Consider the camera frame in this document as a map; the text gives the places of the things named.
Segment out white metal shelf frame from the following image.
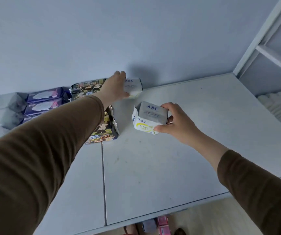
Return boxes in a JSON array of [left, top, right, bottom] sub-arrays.
[[233, 0, 281, 80]]

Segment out pink packet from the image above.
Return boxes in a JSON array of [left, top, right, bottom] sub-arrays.
[[157, 216, 172, 235]]

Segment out person's right hand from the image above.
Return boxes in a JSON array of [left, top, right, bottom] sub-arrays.
[[154, 102, 200, 147]]

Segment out person's right forearm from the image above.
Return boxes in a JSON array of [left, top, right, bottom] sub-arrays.
[[188, 134, 281, 235]]

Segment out person's left forearm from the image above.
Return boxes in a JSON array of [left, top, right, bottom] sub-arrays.
[[0, 95, 106, 235]]

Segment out black and gold packet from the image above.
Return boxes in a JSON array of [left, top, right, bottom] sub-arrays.
[[70, 78, 107, 101], [85, 128, 120, 145], [91, 105, 118, 135]]

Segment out purple packet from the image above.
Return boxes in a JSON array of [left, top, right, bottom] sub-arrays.
[[21, 114, 41, 124], [26, 86, 72, 103], [24, 97, 66, 117]]

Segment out stack of white padded packs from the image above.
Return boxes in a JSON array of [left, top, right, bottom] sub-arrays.
[[257, 88, 281, 125]]

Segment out grey lilac packet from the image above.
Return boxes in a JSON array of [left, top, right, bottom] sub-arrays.
[[142, 219, 159, 234]]

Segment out white packet with yellow print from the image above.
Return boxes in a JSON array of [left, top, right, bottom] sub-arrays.
[[124, 78, 143, 100], [132, 100, 168, 135]]

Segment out person's left hand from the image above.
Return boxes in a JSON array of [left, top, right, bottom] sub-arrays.
[[94, 70, 130, 110]]

